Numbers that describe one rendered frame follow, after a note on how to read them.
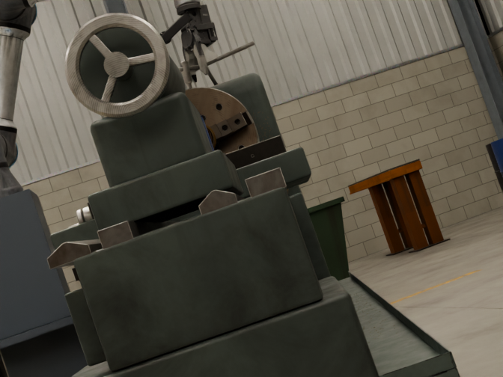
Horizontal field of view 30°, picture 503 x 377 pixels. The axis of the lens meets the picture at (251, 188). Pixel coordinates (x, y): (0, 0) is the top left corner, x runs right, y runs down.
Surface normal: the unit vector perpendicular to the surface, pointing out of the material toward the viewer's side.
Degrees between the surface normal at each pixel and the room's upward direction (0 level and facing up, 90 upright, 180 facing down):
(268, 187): 90
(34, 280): 90
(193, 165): 90
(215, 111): 90
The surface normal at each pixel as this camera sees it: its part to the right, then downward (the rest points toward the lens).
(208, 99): -0.04, -0.04
